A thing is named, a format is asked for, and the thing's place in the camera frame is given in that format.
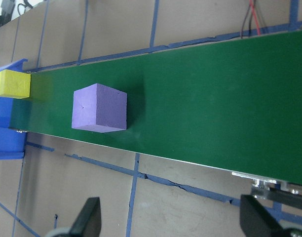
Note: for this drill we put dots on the purple foam block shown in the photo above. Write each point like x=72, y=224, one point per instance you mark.
x=99, y=108

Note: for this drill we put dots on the blue plastic storage bin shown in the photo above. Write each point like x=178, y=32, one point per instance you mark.
x=3, y=140

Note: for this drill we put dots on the yellow foam block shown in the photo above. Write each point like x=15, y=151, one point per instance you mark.
x=12, y=84

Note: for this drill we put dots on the green conveyor belt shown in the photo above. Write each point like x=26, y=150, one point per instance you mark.
x=202, y=98

